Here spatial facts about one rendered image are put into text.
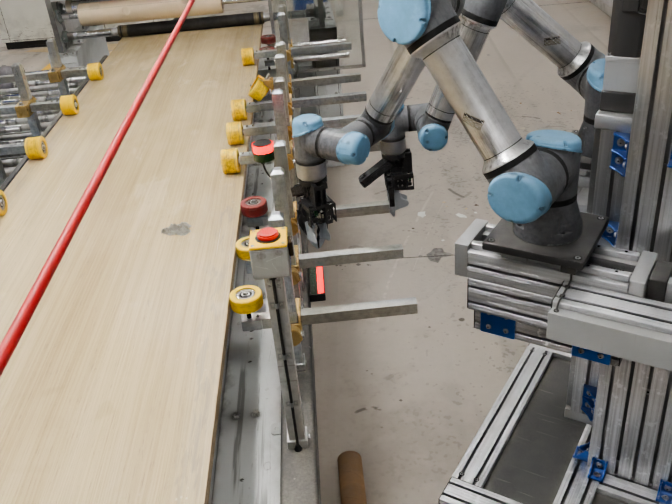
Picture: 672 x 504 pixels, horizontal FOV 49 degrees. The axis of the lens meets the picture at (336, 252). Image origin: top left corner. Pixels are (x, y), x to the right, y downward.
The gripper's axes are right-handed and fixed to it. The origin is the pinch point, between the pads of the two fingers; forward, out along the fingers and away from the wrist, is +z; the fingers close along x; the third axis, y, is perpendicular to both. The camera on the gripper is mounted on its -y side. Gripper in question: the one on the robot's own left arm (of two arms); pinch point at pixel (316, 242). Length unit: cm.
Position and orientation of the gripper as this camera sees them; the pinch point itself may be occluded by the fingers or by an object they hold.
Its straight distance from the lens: 193.4
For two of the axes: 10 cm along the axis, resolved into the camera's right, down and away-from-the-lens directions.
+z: 0.8, 8.6, 5.1
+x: 9.1, -2.7, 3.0
